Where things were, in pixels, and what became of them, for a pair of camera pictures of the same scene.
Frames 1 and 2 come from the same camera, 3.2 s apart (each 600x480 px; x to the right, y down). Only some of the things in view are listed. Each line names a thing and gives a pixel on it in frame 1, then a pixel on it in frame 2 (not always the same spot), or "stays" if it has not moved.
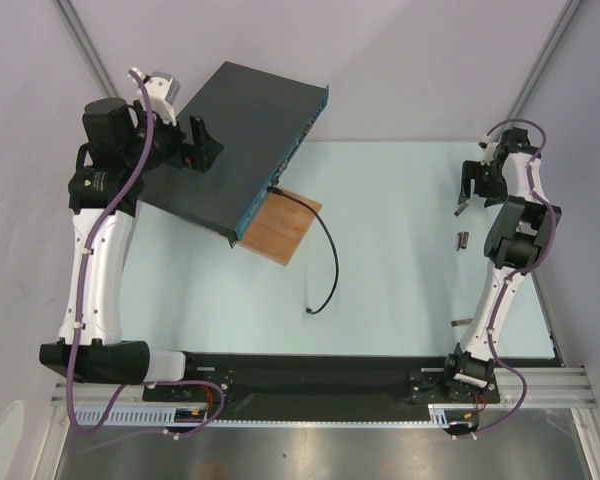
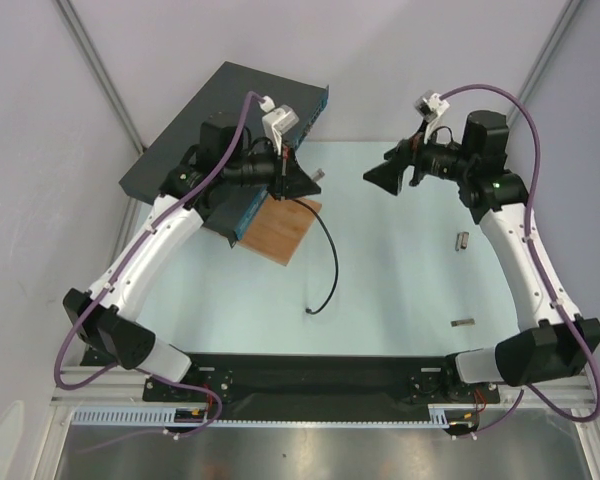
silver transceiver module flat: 455,323 stays
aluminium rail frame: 561,388 stays
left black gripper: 198,156 to 289,181
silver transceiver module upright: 462,240 stays
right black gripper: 483,172 to 409,164
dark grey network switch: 262,120 stays
